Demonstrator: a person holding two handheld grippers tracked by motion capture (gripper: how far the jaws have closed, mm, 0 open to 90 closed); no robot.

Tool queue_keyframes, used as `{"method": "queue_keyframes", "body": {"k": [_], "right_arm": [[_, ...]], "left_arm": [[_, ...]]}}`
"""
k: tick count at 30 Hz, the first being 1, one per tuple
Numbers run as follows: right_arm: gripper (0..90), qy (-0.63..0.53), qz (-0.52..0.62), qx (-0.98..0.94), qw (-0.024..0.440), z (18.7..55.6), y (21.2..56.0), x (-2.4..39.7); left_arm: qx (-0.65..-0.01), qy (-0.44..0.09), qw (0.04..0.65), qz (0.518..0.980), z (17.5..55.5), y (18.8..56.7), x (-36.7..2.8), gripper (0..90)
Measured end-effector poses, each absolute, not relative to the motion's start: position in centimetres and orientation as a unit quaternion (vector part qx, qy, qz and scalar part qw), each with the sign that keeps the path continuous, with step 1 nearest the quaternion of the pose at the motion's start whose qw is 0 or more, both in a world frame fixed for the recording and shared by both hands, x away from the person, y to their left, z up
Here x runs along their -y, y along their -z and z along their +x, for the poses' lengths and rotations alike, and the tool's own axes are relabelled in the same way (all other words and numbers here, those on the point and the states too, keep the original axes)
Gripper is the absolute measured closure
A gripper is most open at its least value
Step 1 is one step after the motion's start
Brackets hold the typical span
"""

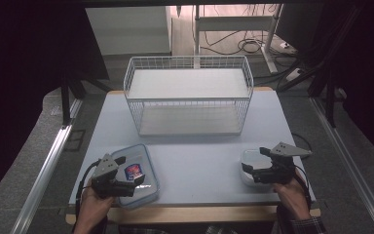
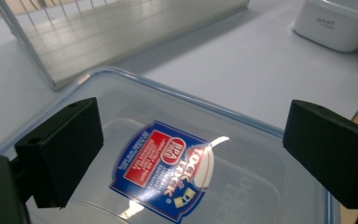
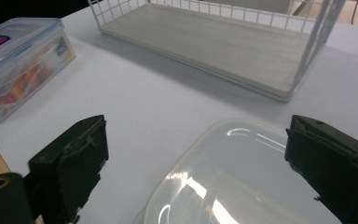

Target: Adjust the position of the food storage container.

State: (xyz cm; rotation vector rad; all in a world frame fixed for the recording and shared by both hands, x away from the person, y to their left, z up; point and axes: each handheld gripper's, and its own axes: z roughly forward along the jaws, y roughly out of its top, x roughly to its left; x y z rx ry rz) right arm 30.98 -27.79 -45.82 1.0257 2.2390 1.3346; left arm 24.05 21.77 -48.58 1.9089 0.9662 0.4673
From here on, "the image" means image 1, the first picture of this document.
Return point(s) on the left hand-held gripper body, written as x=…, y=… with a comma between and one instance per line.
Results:
x=105, y=170

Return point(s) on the black metal stand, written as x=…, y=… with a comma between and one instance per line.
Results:
x=330, y=104
x=66, y=97

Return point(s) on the person's right hand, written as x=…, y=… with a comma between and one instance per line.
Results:
x=293, y=198

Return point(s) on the white power strip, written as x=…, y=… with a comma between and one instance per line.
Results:
x=293, y=74

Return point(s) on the dark floor grate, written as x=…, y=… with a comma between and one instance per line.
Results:
x=75, y=140

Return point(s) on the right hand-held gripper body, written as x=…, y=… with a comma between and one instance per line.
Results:
x=282, y=162

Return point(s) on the white cabinet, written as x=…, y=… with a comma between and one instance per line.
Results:
x=128, y=29

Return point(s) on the aluminium rail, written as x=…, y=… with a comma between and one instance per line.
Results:
x=44, y=175
x=354, y=169

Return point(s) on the black curtain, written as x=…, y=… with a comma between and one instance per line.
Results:
x=363, y=65
x=19, y=81

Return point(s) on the white plastic container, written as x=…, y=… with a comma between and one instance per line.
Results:
x=253, y=159

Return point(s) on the white metal desk frame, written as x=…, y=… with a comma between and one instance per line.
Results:
x=237, y=23

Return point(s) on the person's left hand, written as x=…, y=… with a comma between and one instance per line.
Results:
x=92, y=208

